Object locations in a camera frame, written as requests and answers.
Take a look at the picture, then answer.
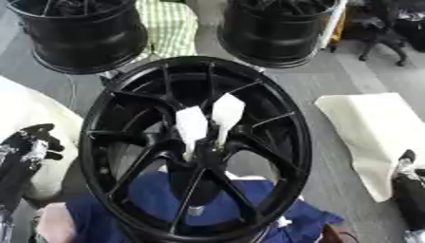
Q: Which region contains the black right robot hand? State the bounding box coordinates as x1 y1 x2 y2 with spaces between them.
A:
390 149 425 232

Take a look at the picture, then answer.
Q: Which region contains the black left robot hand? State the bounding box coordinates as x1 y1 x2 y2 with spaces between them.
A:
0 122 66 214

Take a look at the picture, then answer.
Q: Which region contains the black spoked wheel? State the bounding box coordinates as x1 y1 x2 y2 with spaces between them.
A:
78 55 314 243

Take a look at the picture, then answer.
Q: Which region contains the black wheel rim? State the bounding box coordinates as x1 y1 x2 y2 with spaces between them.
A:
5 0 150 76
215 0 341 69

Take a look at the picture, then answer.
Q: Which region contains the blue cloth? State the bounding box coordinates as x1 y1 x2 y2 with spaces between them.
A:
65 170 345 243

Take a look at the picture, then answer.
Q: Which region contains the black chair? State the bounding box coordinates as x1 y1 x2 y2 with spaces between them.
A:
342 0 425 67

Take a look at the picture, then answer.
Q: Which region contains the green white checked cloth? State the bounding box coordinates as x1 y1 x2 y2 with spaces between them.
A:
98 0 199 80

